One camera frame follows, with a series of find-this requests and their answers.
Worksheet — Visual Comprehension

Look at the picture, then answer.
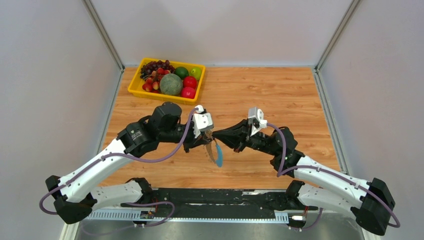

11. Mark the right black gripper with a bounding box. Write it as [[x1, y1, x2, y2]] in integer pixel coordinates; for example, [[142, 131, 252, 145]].
[[212, 117, 278, 157]]

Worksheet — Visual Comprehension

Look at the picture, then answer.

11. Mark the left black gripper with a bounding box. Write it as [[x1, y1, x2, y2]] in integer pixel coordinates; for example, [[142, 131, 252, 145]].
[[159, 119, 210, 153]]

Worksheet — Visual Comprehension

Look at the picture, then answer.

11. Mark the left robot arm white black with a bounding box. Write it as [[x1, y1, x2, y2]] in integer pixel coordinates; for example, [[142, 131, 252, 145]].
[[45, 102, 214, 224]]

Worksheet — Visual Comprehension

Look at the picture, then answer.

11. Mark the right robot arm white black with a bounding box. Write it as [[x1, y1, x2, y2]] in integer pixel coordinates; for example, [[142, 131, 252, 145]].
[[212, 119, 401, 236]]

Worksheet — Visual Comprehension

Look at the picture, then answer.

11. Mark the pink red apple lower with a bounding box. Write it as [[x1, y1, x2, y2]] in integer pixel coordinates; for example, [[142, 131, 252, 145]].
[[181, 87, 196, 99]]

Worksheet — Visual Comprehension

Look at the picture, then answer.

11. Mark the red apple upper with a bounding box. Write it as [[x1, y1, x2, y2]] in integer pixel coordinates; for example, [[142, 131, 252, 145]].
[[182, 76, 198, 89]]

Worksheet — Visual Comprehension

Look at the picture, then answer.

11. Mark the green netted melon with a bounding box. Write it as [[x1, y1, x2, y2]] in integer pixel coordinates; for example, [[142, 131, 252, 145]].
[[159, 73, 183, 96]]

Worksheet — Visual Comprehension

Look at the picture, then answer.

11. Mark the dark green lime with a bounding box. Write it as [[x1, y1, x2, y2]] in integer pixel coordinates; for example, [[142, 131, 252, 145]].
[[173, 66, 190, 80]]

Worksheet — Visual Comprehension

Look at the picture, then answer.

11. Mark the small red peaches cluster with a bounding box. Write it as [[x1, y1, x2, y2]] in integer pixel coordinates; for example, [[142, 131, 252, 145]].
[[140, 67, 171, 93]]

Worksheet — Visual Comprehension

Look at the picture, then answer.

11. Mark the dark purple grape bunch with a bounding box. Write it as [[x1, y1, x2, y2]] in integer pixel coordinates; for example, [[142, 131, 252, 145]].
[[140, 60, 175, 79]]

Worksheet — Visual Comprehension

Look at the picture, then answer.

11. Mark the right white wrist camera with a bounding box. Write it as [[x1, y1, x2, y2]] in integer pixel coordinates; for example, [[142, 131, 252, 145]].
[[247, 107, 268, 137]]

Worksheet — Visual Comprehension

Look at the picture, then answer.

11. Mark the left corner aluminium post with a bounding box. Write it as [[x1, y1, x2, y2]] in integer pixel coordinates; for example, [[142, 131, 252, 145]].
[[82, 0, 125, 73]]

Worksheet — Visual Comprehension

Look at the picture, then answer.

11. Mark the corner aluminium post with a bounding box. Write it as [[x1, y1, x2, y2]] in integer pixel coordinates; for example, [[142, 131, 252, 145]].
[[314, 0, 362, 72], [82, 0, 125, 73]]

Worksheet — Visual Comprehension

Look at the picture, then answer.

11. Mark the right corner aluminium post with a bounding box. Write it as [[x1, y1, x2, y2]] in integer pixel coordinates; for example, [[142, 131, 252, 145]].
[[314, 0, 362, 72]]

